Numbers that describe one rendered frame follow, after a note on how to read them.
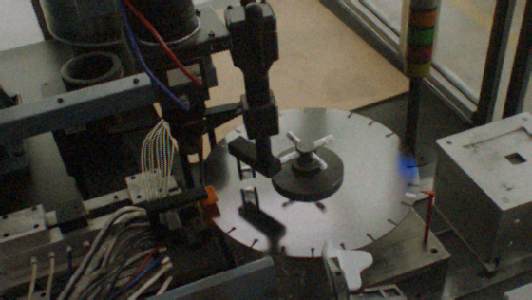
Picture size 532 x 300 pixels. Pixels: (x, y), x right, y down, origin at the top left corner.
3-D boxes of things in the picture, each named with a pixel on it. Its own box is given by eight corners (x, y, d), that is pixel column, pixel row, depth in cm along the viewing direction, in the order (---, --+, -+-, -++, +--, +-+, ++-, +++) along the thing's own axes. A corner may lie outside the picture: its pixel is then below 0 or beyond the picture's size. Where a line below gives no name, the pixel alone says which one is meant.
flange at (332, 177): (256, 177, 95) (254, 164, 94) (302, 140, 101) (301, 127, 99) (312, 209, 89) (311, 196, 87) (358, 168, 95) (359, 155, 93)
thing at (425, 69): (421, 61, 112) (423, 46, 110) (435, 74, 109) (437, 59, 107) (398, 67, 111) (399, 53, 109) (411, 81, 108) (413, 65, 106)
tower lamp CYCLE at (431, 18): (426, 12, 106) (427, -4, 104) (441, 25, 103) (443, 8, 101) (402, 19, 105) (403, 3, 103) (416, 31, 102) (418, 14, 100)
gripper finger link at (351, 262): (362, 236, 85) (380, 295, 78) (318, 242, 84) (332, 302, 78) (363, 221, 82) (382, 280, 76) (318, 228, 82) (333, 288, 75)
